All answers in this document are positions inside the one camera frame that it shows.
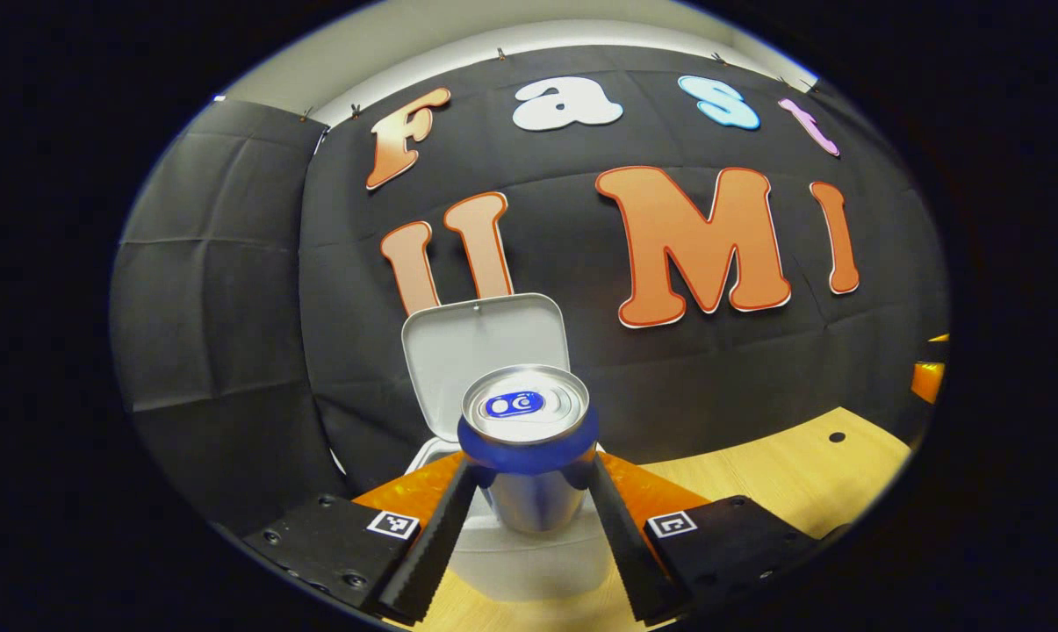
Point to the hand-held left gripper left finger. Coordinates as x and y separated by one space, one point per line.
436 544

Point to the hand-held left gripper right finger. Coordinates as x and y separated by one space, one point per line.
625 544

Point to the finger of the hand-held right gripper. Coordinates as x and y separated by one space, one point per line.
926 382

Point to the blue pop can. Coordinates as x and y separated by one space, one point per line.
528 491

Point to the white desktop garbage bin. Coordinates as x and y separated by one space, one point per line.
458 351

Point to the wooden desktop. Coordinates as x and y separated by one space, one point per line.
757 483

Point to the black backdrop cloth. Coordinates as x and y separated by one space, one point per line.
230 263

